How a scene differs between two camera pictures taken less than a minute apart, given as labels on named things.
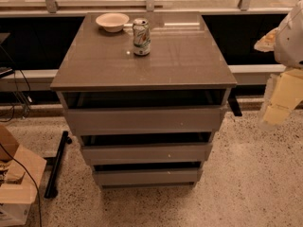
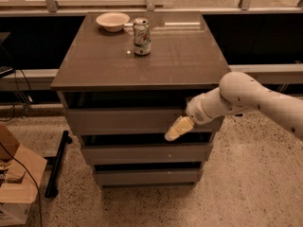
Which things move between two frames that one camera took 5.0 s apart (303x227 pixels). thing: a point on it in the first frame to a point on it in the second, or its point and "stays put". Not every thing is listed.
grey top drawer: (150, 120) stays put
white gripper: (291, 43) to (196, 113)
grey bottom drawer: (148, 176) stays put
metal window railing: (78, 0) stays put
